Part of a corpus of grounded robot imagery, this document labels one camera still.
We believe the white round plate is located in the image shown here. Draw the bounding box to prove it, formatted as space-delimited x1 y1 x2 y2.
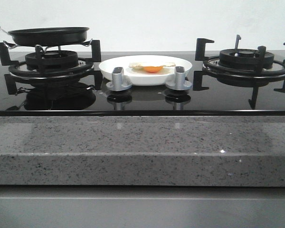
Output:
98 55 193 86

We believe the fried egg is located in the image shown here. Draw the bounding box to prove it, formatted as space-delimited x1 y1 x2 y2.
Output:
129 62 176 73

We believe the black frying pan mint handle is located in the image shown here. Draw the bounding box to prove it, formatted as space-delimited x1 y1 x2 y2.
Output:
7 27 89 47

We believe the silver left stove knob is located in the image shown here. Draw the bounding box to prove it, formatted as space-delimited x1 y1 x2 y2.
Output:
106 67 132 92

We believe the silver stove knob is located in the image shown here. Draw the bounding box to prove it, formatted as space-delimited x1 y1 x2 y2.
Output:
106 67 132 92
165 66 192 91

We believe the silver right stove knob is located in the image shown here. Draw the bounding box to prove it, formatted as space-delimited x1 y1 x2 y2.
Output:
165 66 192 91

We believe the black left pan support grate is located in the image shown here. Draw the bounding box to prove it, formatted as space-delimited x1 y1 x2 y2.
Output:
0 39 101 95

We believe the black pan support grate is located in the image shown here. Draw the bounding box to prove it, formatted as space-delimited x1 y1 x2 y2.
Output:
193 35 285 109
0 39 101 95

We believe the black glass gas stove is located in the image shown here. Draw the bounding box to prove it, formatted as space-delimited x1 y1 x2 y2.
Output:
0 52 285 116

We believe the black right pan support grate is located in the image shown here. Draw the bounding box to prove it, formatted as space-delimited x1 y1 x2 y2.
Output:
193 35 285 109

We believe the black left gas burner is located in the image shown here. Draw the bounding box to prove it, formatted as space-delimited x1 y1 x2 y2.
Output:
25 50 78 71

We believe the black gas burner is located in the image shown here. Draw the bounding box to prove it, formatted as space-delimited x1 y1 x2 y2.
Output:
218 48 275 70
25 50 78 71

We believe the black right gas burner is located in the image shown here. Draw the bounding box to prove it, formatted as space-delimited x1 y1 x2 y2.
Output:
218 48 275 70

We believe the grey cabinet front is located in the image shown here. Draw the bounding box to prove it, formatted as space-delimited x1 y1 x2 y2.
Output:
0 187 285 228

